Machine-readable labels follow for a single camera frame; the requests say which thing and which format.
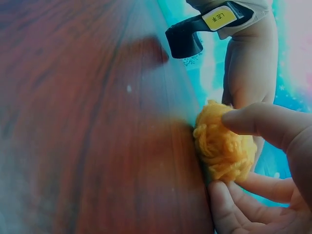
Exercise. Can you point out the person's left hand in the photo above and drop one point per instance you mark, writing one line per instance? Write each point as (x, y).
(251, 70)

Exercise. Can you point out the person's left fingers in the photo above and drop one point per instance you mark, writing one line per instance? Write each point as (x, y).
(259, 153)

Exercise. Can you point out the person's right thumb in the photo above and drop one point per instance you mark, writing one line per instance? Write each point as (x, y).
(263, 120)

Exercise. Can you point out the person's right hand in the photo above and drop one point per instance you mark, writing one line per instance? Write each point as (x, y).
(287, 214)

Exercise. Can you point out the black wrist band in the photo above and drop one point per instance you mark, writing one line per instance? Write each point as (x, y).
(185, 41)

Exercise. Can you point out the orange yarn ball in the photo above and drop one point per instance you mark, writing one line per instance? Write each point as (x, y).
(224, 151)

